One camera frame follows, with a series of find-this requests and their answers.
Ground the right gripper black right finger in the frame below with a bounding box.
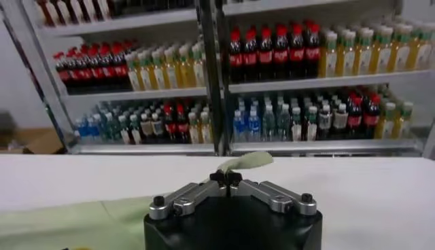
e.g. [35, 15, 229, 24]
[226, 170, 318, 217]

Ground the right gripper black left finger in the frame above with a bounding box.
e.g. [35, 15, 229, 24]
[148, 170, 228, 221]

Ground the light green T-shirt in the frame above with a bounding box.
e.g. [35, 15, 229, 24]
[0, 151, 275, 250]

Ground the green cap yellow drink bottle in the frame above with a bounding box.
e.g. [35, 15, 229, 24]
[407, 25, 432, 72]
[375, 102, 397, 139]
[199, 111, 214, 144]
[188, 111, 201, 144]
[389, 26, 412, 73]
[336, 30, 355, 77]
[164, 47, 179, 90]
[392, 101, 415, 139]
[190, 43, 207, 88]
[125, 52, 141, 92]
[137, 50, 153, 91]
[319, 31, 338, 78]
[177, 46, 194, 89]
[370, 27, 392, 75]
[151, 49, 167, 90]
[353, 29, 373, 76]

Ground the beverage cooler cabinet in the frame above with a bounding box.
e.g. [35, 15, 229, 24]
[217, 0, 435, 159]
[33, 0, 218, 156]

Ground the white cooler shelf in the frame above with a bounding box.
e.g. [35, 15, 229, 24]
[230, 138, 425, 156]
[64, 86, 209, 103]
[228, 69, 435, 94]
[222, 0, 397, 16]
[46, 8, 200, 37]
[73, 142, 217, 156]

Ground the green tinted water bottle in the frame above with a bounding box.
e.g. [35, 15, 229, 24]
[261, 105, 276, 142]
[275, 104, 292, 142]
[100, 113, 115, 143]
[110, 113, 122, 143]

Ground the red cap cola bottle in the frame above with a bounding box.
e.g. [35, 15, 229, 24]
[273, 25, 290, 82]
[88, 46, 105, 92]
[162, 105, 177, 143]
[243, 29, 259, 84]
[100, 43, 116, 91]
[228, 29, 244, 84]
[77, 47, 93, 92]
[347, 96, 364, 139]
[258, 26, 275, 82]
[288, 24, 305, 81]
[111, 42, 130, 90]
[53, 51, 71, 94]
[362, 94, 381, 139]
[304, 23, 321, 79]
[66, 49, 82, 93]
[175, 104, 190, 143]

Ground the blue drink bottle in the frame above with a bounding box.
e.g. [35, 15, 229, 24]
[86, 114, 102, 143]
[232, 110, 247, 143]
[247, 109, 262, 143]
[74, 117, 90, 143]

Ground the open cardboard box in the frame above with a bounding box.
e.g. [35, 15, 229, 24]
[0, 127, 65, 156]

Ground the open glass cooler door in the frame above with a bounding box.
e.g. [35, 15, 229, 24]
[0, 0, 77, 150]

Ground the dark grey bin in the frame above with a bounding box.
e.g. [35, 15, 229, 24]
[0, 111, 18, 137]

